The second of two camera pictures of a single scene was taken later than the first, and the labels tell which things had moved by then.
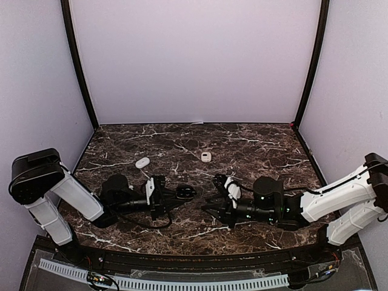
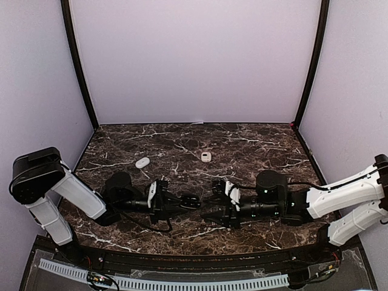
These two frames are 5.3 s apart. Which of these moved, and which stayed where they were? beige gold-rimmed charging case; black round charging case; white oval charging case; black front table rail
Moved: black round charging case
Stayed: beige gold-rimmed charging case; black front table rail; white oval charging case
